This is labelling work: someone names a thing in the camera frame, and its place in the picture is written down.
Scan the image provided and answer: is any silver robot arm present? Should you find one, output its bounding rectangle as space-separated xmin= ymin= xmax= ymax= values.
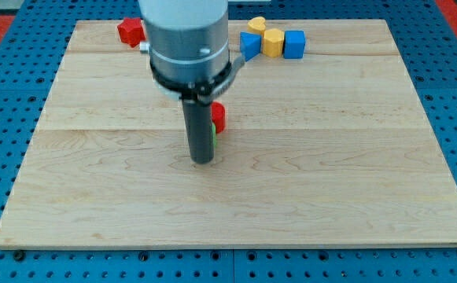
xmin=138 ymin=0 xmax=245 ymax=105

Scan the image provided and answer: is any green cylinder block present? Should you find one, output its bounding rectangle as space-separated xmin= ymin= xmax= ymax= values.
xmin=212 ymin=123 xmax=217 ymax=148

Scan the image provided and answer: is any red cylinder block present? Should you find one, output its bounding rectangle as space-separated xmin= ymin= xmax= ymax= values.
xmin=211 ymin=101 xmax=226 ymax=134

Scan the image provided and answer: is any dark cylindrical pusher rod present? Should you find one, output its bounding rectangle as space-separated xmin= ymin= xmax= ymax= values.
xmin=182 ymin=100 xmax=214 ymax=164

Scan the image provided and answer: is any blue triangle block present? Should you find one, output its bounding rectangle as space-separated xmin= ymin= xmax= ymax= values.
xmin=240 ymin=32 xmax=262 ymax=61

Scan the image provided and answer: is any wooden board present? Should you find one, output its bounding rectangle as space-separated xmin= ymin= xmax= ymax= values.
xmin=0 ymin=20 xmax=457 ymax=250

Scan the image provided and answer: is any yellow hexagon block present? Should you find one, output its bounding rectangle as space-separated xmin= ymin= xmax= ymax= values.
xmin=262 ymin=28 xmax=285 ymax=57

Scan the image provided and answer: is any yellow heart block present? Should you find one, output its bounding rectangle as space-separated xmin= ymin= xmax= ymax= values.
xmin=247 ymin=17 xmax=266 ymax=36

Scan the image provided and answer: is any blue cube block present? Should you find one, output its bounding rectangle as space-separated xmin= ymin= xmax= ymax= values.
xmin=283 ymin=30 xmax=306 ymax=59

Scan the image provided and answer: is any red star block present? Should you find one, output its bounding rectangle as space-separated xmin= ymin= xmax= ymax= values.
xmin=117 ymin=17 xmax=146 ymax=47

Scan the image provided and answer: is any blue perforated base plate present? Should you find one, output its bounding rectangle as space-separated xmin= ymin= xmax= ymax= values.
xmin=0 ymin=0 xmax=457 ymax=282

